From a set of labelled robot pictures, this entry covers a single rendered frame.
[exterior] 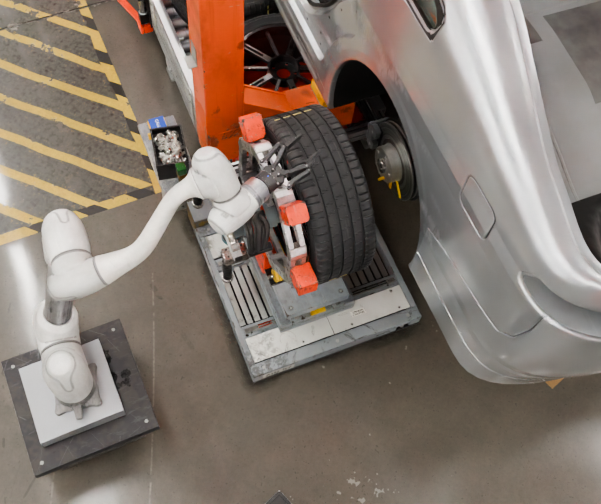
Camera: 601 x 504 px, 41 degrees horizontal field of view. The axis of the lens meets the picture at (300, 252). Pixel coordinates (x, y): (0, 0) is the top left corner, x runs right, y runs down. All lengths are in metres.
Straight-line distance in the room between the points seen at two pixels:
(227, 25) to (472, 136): 0.99
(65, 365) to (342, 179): 1.22
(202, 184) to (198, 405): 1.44
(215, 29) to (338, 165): 0.63
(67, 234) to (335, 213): 0.89
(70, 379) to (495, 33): 1.89
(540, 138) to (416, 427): 1.76
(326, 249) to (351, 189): 0.23
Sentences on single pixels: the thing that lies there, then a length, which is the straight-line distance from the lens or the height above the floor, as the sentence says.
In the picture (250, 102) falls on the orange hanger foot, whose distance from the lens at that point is 3.36.
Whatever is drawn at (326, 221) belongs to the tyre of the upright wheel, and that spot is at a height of 1.08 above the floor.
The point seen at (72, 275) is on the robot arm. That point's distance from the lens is 2.64.
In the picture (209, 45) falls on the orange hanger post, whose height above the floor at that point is 1.28.
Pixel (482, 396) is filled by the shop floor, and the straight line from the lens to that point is 3.80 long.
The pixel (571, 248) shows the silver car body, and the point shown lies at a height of 1.65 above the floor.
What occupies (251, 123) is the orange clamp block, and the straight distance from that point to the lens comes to 2.94.
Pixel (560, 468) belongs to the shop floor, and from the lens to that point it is 3.83.
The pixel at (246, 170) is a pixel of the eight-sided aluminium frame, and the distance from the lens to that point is 3.22.
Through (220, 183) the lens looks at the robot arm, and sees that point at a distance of 2.45.
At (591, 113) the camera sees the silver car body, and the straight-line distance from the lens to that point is 3.40.
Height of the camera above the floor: 3.49
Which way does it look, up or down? 63 degrees down
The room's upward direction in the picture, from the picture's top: 8 degrees clockwise
